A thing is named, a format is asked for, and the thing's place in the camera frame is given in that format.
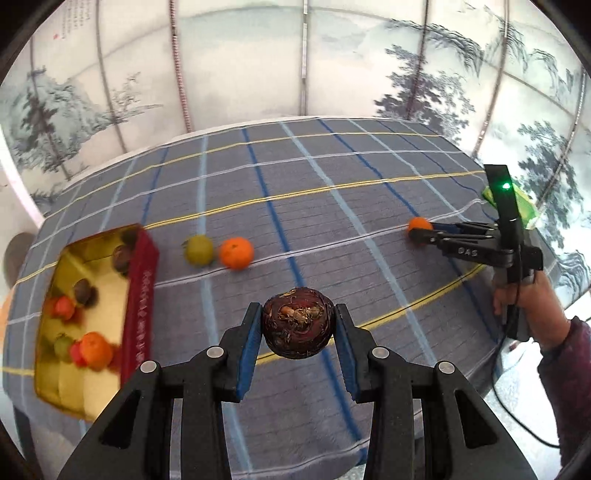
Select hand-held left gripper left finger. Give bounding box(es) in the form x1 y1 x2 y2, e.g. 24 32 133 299
58 302 264 480

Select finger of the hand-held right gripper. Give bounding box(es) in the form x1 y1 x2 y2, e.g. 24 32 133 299
407 227 509 267
429 222 500 239

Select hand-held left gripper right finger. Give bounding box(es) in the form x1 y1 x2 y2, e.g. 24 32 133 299
335 302 539 480

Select dark brown mangosteen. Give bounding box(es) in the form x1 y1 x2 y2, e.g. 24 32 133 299
261 286 335 361
112 244 137 277
73 278 99 308

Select orange mandarin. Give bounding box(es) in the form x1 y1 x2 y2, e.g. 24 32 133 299
78 331 115 370
218 236 256 271

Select red and gold tin box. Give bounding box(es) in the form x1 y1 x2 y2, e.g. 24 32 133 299
33 224 160 422

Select green persimmon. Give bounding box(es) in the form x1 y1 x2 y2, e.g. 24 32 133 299
184 234 215 266
53 335 75 361

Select red-orange persimmon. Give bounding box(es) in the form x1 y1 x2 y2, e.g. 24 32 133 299
50 295 77 321

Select person's right forearm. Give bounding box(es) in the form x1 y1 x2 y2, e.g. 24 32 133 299
536 316 591 480

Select person's right hand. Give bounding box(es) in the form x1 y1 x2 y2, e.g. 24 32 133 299
492 272 572 353

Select bright green box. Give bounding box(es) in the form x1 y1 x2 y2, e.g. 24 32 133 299
481 185 539 229

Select grey plaid tablecloth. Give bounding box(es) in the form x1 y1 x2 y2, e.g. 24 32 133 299
2 117 536 480

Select painted landscape folding screen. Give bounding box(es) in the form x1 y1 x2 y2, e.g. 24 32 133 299
0 0 591 296

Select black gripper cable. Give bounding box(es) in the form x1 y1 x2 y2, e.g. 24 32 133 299
492 272 560 448

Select red hanging cord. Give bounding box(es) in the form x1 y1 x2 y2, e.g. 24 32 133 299
168 0 192 134

